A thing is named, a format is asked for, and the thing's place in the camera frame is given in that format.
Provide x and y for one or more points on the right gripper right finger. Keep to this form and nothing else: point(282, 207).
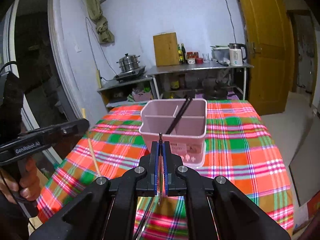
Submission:
point(174, 185)

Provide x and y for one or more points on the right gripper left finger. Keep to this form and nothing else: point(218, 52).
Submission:
point(148, 185)

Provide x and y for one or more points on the light wooden chopstick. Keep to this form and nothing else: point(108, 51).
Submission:
point(83, 112)

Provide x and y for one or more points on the person left hand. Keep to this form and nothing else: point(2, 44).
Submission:
point(30, 182)

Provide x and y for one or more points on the pink plastic utensil holder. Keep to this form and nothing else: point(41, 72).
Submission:
point(187, 138)

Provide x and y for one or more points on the plaid tablecloth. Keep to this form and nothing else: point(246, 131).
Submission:
point(238, 146)

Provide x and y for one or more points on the pink basket on shelf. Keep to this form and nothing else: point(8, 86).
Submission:
point(139, 95)

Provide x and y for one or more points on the low wooden shelf cabinet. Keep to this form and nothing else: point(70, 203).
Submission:
point(114, 93)

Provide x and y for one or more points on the black frying pan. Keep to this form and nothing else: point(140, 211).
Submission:
point(215, 93)

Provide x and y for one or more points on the induction cooker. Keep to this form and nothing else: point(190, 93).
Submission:
point(130, 75)

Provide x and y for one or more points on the stainless steel steamer pot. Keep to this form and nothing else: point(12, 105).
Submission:
point(128, 63)

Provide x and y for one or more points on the dark oil bottle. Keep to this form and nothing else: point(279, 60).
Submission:
point(184, 54)

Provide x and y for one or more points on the wooden cutting board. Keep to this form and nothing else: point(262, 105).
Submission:
point(166, 49)

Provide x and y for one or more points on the white electric kettle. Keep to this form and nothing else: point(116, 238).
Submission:
point(237, 54)

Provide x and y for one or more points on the green hanging cloth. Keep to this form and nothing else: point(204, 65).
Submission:
point(95, 13)

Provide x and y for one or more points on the yellow wooden door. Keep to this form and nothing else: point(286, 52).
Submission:
point(270, 47)

